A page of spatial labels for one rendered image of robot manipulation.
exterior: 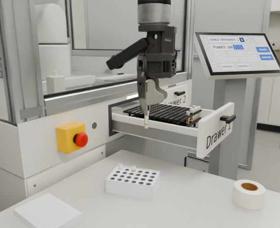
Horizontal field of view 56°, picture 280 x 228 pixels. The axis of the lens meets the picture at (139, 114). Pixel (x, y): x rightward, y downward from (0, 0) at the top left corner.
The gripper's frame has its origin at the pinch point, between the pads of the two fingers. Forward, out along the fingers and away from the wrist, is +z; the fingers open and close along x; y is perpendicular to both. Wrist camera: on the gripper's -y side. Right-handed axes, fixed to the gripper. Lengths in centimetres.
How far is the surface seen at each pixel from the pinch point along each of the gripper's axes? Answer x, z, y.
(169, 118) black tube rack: 18.3, 7.0, 3.4
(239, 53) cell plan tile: 111, -10, 29
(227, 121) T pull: 16.7, 6.1, 20.9
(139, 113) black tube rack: 22.0, 7.2, -7.8
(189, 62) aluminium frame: 80, -7, 2
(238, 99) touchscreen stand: 115, 18, 31
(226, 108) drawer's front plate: 26.3, 4.4, 20.7
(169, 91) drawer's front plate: 56, 5, -3
